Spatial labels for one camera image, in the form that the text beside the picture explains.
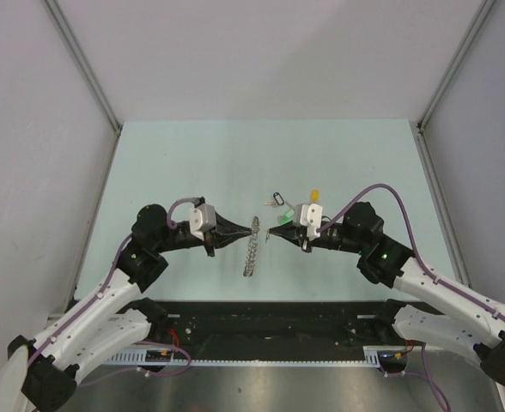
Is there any black tag key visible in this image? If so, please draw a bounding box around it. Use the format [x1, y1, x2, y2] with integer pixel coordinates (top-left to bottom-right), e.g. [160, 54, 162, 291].
[264, 191, 285, 208]

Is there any aluminium frame post right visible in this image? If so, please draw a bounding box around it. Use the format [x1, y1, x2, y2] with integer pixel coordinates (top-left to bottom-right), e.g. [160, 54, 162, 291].
[416, 0, 500, 133]

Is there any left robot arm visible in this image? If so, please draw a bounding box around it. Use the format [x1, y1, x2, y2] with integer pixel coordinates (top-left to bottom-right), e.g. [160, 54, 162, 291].
[8, 197, 252, 411]

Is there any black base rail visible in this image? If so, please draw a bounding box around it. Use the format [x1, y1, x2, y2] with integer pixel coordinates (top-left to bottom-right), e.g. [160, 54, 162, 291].
[147, 300, 408, 363]

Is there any aluminium frame post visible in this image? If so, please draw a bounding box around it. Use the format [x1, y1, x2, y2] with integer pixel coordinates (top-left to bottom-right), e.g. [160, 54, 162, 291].
[41, 0, 122, 136]
[416, 0, 500, 133]

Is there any metal disc with keyrings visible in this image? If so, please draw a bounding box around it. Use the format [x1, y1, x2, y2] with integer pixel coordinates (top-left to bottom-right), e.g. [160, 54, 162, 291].
[243, 215, 260, 277]

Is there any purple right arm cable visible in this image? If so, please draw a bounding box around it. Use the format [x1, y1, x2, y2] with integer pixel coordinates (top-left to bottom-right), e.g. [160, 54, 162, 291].
[316, 183, 505, 409]

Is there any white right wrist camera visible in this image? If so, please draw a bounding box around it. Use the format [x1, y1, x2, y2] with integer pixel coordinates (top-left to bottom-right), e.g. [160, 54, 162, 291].
[293, 203, 323, 240]

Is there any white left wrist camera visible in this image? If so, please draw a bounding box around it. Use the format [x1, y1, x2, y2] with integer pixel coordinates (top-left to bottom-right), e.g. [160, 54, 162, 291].
[189, 203, 216, 238]

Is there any aluminium frame post left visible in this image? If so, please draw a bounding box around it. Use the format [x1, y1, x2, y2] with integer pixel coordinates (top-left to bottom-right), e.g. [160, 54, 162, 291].
[41, 0, 122, 136]

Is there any white slotted cable duct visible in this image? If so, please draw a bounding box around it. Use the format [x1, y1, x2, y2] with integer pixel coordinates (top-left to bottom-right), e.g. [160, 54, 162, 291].
[97, 347, 408, 368]

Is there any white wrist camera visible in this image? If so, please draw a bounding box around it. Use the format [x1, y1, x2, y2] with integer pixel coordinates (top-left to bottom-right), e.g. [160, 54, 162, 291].
[293, 203, 323, 240]
[189, 203, 216, 238]

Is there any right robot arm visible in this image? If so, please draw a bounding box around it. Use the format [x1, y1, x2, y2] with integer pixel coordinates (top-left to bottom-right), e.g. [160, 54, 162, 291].
[269, 202, 505, 387]

